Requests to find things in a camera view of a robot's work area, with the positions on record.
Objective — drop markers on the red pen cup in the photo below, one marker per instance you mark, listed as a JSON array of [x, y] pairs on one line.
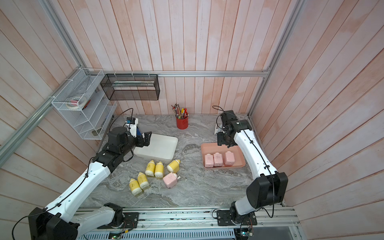
[[182, 124]]

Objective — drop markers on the pink storage tray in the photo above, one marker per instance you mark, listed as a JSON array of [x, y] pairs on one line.
[[212, 148]]

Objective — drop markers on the white storage tray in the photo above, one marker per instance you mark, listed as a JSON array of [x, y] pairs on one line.
[[161, 148]]

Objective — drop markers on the pink pencil sharpener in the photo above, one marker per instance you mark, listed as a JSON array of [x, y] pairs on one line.
[[218, 160], [171, 180], [229, 159], [209, 161]]

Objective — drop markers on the red handled tool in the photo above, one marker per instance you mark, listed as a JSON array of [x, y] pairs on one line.
[[86, 104]]

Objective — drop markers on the yellow pencil sharpener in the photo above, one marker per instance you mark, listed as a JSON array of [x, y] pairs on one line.
[[150, 169], [174, 166], [159, 170], [135, 187], [143, 181]]

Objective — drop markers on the black mesh wall basket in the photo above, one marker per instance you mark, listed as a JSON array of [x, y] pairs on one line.
[[131, 87]]

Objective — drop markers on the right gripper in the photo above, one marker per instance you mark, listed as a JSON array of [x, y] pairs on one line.
[[220, 139]]

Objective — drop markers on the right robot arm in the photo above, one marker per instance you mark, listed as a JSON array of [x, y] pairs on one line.
[[269, 186]]

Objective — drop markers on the tape roll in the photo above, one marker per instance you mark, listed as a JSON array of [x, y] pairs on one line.
[[75, 103]]

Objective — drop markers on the pens and pencils bunch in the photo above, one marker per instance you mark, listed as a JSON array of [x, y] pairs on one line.
[[180, 113]]

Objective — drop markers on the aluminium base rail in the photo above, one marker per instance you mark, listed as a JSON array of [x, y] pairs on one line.
[[184, 223]]

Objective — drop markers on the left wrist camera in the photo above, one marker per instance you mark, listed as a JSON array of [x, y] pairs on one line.
[[132, 126]]

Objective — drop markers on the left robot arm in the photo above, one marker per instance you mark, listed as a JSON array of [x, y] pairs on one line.
[[57, 220]]

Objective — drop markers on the white wire wall shelf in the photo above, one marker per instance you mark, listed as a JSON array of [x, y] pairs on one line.
[[98, 114]]

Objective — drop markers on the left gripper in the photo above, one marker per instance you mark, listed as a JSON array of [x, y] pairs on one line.
[[147, 138]]

